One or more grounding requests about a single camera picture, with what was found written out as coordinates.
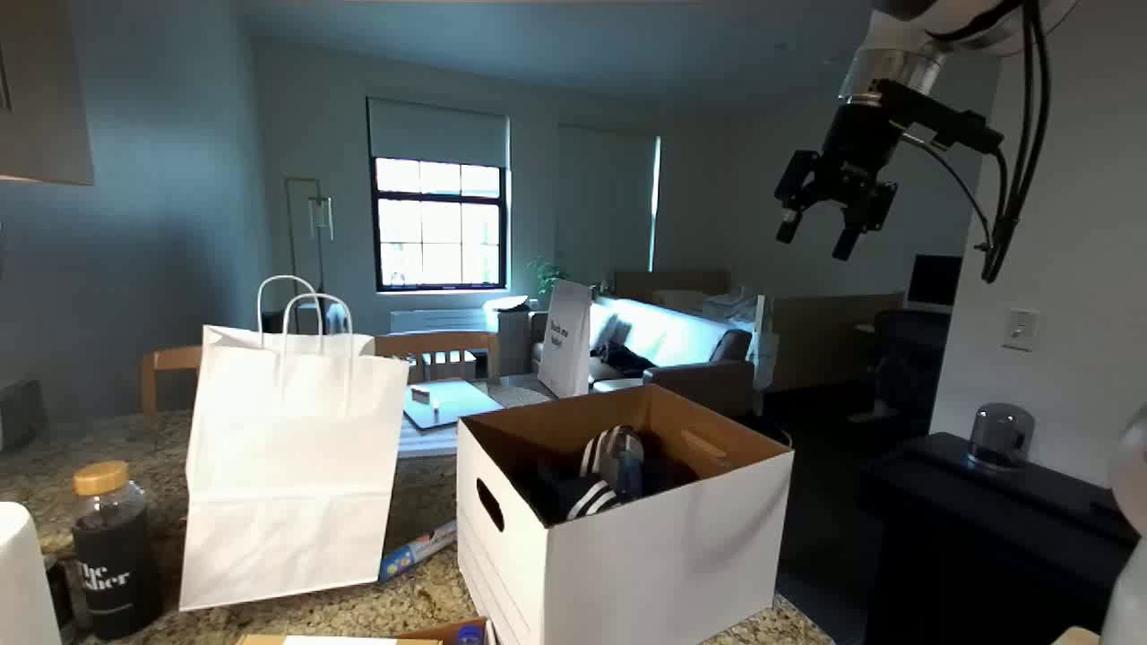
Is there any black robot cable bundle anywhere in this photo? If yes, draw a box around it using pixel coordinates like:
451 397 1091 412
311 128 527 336
908 0 1053 287

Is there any white object at left edge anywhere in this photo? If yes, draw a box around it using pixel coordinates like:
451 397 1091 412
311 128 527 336
0 502 60 645

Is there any wooden chair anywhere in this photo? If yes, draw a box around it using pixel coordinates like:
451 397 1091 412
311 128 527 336
139 343 202 416

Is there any blue white flat package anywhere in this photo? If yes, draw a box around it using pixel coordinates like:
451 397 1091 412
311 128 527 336
379 521 454 582

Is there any window with black frame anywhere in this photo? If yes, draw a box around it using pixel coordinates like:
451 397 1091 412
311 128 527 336
373 159 506 289

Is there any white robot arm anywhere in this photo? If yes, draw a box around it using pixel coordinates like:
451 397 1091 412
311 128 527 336
776 0 1076 283

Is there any blue plastic bottle in box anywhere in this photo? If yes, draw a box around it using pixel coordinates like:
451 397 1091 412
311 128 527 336
616 437 646 500

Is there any white paper shopping bag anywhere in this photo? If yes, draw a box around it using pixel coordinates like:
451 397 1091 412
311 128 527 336
181 318 409 614

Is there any black white striped cloth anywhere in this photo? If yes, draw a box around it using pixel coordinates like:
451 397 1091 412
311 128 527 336
522 426 646 522

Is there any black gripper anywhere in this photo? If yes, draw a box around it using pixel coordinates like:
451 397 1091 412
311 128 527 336
776 78 1004 261

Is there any black cabinet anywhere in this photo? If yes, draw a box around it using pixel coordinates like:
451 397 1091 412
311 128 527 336
859 433 1137 645

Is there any dark bottle with wooden lid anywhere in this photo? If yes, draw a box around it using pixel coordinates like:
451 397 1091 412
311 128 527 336
73 459 163 642

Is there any white sign board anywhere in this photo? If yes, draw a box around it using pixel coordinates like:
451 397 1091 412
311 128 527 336
537 281 591 397

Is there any white cardboard storage box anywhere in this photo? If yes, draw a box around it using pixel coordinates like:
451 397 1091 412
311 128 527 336
454 386 796 645

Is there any white wall switch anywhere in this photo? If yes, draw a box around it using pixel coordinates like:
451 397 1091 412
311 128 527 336
1004 313 1035 351

